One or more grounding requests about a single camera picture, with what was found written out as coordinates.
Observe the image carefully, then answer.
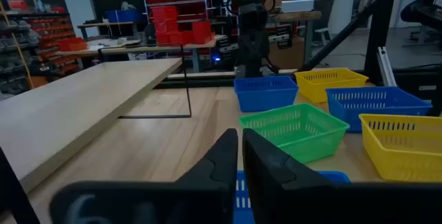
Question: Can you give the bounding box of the wooden workbench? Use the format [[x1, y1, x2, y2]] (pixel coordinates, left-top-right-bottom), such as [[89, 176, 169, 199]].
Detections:
[[55, 34, 229, 73]]

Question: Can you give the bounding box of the blue plastic basket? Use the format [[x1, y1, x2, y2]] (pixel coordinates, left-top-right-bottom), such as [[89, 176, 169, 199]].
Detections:
[[233, 75, 300, 113], [325, 86, 434, 133], [233, 169, 352, 224]]

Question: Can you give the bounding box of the tall stack of red bins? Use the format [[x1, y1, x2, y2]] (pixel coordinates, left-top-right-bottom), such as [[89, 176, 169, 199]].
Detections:
[[151, 6, 180, 45]]

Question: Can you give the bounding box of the wood-topped metal table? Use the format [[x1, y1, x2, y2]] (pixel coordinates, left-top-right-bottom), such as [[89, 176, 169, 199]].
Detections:
[[268, 10, 323, 68]]

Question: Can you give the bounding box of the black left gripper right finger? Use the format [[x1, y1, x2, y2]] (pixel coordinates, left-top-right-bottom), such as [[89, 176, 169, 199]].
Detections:
[[242, 128, 442, 224]]

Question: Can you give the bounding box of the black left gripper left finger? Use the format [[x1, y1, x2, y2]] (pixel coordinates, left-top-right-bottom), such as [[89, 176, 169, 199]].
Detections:
[[50, 128, 239, 224]]

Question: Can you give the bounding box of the orange crate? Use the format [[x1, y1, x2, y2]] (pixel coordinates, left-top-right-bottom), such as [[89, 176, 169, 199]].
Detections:
[[56, 37, 88, 53]]

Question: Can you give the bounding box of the red storage bin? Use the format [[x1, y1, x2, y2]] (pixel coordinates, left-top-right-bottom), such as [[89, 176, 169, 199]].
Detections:
[[191, 20, 215, 45]]

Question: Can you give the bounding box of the green plastic basket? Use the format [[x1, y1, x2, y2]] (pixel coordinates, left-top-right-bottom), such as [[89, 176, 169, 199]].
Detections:
[[238, 102, 350, 165]]

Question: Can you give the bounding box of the wooden shelf with black legs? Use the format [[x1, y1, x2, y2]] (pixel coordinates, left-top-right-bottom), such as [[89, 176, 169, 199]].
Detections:
[[0, 57, 193, 224]]

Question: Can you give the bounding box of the white box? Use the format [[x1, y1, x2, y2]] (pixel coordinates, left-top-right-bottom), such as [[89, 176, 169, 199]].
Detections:
[[280, 0, 316, 14]]

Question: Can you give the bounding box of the silver aluminium profile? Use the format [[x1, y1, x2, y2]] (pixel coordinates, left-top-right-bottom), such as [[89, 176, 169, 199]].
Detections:
[[376, 46, 398, 87]]

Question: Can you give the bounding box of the yellow plastic basket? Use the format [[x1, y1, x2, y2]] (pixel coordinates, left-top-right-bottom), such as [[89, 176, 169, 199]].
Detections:
[[358, 113, 442, 183], [294, 67, 369, 104]]

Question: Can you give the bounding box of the parts shelf with red bins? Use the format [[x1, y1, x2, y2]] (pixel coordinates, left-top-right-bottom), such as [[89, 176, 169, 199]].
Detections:
[[0, 0, 87, 97]]

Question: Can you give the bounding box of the blue storage bin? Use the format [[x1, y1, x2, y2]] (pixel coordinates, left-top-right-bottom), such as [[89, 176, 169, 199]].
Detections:
[[104, 8, 144, 24]]

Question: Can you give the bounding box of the white stool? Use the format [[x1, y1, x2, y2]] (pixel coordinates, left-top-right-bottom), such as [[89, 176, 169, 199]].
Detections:
[[313, 26, 334, 47]]

